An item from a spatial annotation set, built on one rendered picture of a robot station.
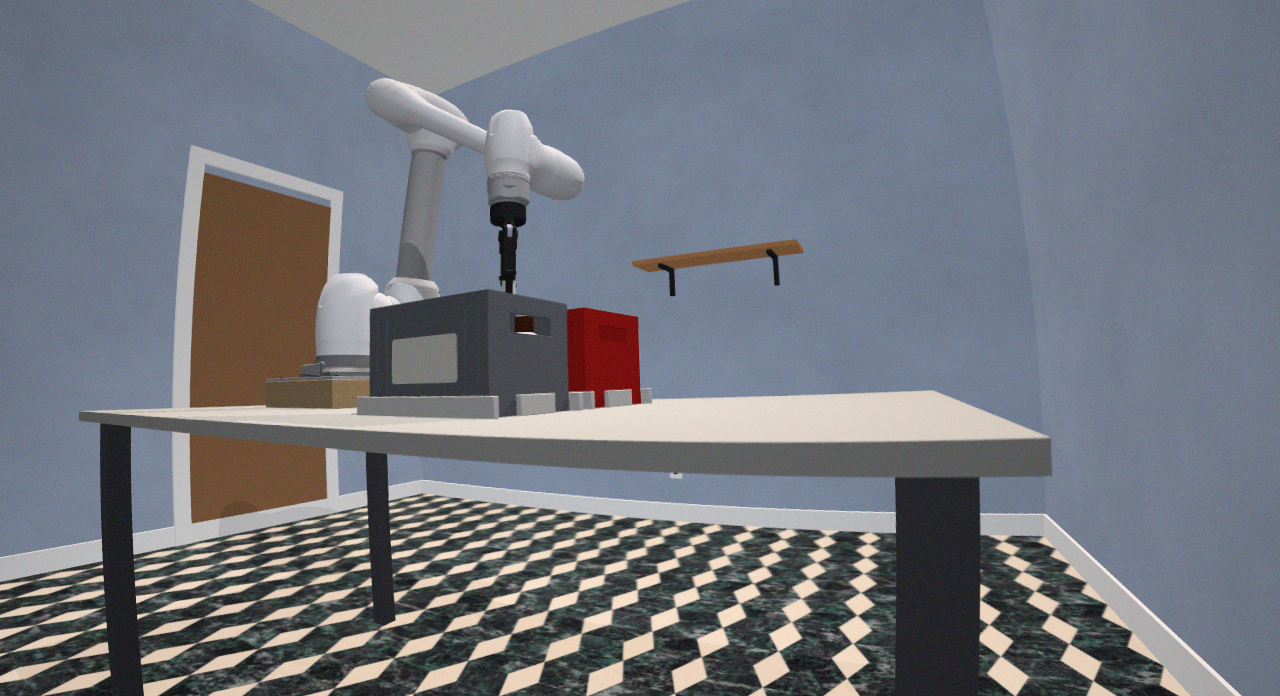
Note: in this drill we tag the red divided crate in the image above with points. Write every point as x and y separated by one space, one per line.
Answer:
603 353

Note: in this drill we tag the dark grey crate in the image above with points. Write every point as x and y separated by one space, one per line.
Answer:
465 345

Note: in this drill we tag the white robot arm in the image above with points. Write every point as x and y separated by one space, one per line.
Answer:
516 162

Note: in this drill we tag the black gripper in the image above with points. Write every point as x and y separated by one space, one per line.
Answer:
508 212

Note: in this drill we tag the white bottle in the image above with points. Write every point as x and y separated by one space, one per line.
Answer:
524 324

